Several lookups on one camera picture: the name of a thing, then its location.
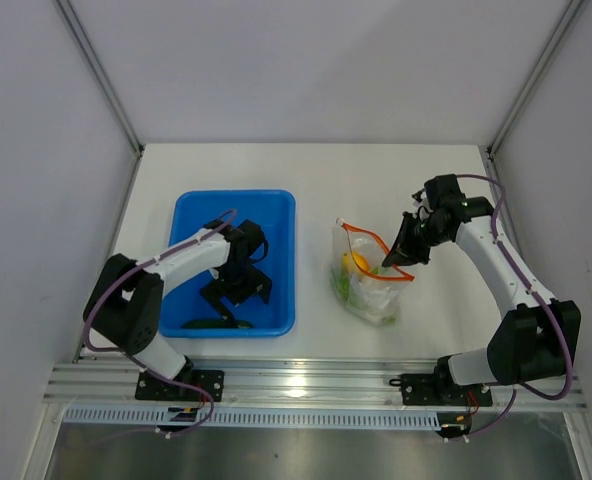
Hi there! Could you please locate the dark green cucumber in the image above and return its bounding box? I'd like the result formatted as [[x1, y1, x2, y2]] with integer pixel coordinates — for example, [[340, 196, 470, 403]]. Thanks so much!
[[182, 318, 253, 330]]

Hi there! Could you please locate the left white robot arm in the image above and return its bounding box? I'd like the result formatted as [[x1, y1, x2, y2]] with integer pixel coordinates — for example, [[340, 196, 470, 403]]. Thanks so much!
[[83, 218, 272, 400]]

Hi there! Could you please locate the left aluminium frame post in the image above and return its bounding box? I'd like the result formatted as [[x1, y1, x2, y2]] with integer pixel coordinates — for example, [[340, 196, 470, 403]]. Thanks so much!
[[53, 0, 144, 156]]

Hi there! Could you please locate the aluminium frame post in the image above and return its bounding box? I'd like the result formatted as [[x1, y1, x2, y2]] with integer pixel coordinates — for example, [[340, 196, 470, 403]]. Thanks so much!
[[53, 0, 144, 156], [486, 0, 588, 161]]

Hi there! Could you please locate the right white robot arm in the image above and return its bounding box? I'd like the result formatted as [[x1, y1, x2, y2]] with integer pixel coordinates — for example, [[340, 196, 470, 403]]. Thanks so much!
[[382, 174, 581, 404]]

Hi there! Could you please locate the white slotted cable duct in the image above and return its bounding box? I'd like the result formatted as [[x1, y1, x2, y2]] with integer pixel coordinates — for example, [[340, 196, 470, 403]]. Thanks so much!
[[63, 404, 441, 431]]

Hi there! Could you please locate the yellow orange mango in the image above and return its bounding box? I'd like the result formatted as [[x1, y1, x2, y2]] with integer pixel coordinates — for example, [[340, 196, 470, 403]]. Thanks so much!
[[341, 251, 371, 275]]

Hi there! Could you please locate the clear zip bag orange zipper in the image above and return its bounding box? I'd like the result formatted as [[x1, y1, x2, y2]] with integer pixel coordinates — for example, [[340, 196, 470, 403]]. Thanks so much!
[[330, 218, 414, 326]]

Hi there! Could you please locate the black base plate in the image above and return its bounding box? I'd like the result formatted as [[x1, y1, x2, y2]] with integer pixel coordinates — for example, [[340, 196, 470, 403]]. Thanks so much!
[[134, 369, 225, 403], [388, 373, 493, 407]]

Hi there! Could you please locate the right aluminium frame post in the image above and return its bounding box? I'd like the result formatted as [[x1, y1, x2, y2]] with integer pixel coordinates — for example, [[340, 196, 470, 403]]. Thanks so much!
[[486, 0, 588, 161]]

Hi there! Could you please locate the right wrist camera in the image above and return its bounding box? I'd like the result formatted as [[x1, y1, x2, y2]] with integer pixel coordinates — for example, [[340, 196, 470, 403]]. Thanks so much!
[[412, 188, 433, 219]]

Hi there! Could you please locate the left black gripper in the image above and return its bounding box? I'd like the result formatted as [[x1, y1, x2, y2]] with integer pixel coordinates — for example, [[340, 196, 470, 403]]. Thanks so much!
[[200, 261, 271, 328]]

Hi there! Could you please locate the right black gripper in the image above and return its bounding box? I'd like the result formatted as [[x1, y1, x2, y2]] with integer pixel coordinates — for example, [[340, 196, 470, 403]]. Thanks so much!
[[382, 212, 450, 269]]

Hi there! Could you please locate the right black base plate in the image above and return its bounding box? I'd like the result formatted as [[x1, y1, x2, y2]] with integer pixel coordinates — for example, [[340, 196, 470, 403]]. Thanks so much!
[[388, 373, 493, 407]]

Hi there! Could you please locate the green grape bunch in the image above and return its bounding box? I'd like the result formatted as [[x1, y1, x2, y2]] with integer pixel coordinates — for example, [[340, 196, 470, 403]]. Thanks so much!
[[330, 268, 363, 308]]

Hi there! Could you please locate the white cauliflower with leaves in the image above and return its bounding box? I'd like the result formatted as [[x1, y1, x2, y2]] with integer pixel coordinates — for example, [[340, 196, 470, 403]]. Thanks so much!
[[347, 276, 397, 325]]

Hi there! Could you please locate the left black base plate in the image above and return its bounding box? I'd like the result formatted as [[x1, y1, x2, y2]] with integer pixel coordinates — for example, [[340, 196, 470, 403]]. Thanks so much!
[[134, 369, 225, 403]]

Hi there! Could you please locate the blue plastic bin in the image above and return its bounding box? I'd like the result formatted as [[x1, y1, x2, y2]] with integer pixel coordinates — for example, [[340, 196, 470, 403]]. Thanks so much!
[[159, 189, 296, 339]]

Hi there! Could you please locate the aluminium front rail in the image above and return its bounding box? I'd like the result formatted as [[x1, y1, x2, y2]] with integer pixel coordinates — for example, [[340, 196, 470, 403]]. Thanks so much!
[[41, 357, 588, 412]]

